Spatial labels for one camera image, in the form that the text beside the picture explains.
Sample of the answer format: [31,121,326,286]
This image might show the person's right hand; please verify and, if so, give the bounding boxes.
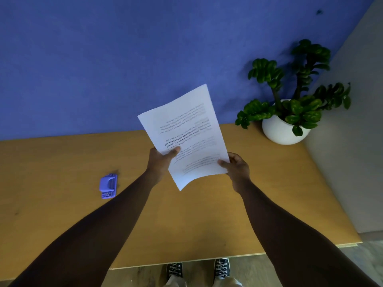
[217,152,251,192]

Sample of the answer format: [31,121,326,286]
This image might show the person's left hand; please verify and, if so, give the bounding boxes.
[146,146,181,184]

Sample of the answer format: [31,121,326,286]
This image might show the purple hole punch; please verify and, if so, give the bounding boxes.
[99,173,118,200]

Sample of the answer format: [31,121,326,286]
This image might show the white printed paper sheet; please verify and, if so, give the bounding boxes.
[137,84,230,192]

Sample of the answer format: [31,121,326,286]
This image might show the person's left forearm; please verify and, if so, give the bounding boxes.
[9,173,157,287]

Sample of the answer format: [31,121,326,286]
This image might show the person's right forearm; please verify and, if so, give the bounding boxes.
[238,181,379,287]

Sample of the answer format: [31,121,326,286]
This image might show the person's right black sneaker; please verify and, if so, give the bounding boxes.
[213,258,231,280]

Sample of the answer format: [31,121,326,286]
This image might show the person's black sneaker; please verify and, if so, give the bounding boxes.
[166,262,184,278]
[213,258,231,280]

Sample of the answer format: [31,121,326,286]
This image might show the person's left black sneaker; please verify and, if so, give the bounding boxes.
[166,262,184,278]

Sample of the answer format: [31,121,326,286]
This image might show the round white plant pot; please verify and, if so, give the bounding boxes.
[262,99,311,145]

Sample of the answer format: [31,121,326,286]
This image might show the green leafy plant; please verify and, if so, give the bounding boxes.
[235,39,351,137]

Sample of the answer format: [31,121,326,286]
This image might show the cream trousers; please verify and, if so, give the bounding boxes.
[163,275,245,287]

